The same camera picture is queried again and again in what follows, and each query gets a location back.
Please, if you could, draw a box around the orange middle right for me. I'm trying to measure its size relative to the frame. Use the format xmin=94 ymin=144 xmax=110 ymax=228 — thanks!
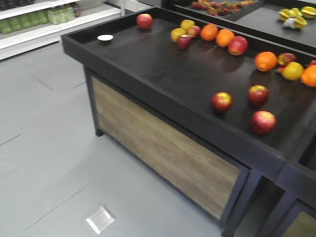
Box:
xmin=215 ymin=29 xmax=235 ymax=48

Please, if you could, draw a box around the red apple near front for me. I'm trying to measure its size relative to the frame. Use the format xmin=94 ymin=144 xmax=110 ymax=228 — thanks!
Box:
xmin=250 ymin=111 xmax=277 ymax=135

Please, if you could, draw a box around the metal floor socket plate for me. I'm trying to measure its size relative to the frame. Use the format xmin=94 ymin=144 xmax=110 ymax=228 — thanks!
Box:
xmin=85 ymin=205 xmax=116 ymax=235

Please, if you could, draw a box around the small red apple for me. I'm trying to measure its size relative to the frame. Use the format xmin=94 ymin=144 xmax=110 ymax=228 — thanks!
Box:
xmin=177 ymin=35 xmax=192 ymax=50

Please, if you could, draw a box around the large orange right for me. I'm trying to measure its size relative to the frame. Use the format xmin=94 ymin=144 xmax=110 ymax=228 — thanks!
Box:
xmin=300 ymin=65 xmax=316 ymax=87

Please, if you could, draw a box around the red yellow apple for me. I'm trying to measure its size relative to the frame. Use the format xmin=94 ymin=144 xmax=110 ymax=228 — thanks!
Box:
xmin=248 ymin=85 xmax=269 ymax=108
xmin=211 ymin=92 xmax=233 ymax=114

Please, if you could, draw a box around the dark red apple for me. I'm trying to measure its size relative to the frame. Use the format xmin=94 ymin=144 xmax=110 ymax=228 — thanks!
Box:
xmin=278 ymin=52 xmax=297 ymax=67

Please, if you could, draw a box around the white garlic bulb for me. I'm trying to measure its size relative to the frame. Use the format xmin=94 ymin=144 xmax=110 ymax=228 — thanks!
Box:
xmin=282 ymin=17 xmax=295 ymax=29

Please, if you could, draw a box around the red apple beside oranges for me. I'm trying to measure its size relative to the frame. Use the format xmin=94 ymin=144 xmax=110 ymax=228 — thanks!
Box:
xmin=228 ymin=36 xmax=249 ymax=56

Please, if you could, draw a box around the orange middle left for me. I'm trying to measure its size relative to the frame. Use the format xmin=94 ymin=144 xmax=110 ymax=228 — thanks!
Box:
xmin=200 ymin=23 xmax=218 ymax=41

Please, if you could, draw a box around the red yellow apple left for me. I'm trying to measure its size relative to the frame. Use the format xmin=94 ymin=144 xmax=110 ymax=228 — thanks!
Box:
xmin=211 ymin=92 xmax=233 ymax=114

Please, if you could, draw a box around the black wooden display stand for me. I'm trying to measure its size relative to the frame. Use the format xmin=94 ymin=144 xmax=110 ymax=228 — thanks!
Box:
xmin=62 ymin=7 xmax=316 ymax=237

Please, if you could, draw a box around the small white bowl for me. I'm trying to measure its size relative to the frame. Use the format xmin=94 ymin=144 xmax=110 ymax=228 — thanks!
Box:
xmin=97 ymin=34 xmax=114 ymax=44

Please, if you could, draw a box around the red apple far corner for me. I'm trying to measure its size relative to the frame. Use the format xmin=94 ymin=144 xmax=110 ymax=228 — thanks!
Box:
xmin=136 ymin=13 xmax=153 ymax=30

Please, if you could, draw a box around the white supermarket shelf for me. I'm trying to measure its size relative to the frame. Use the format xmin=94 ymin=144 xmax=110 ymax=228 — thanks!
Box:
xmin=0 ymin=0 xmax=125 ymax=60

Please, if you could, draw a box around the orange with navel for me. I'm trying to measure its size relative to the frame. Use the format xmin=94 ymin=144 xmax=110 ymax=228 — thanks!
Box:
xmin=254 ymin=51 xmax=278 ymax=72

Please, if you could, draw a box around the yellow pear left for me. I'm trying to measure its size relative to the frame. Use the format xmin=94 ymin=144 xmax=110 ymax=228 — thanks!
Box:
xmin=170 ymin=28 xmax=186 ymax=42

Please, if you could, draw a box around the red yellow apple right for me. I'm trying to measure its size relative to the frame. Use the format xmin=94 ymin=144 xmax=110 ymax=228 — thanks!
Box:
xmin=248 ymin=85 xmax=269 ymax=108

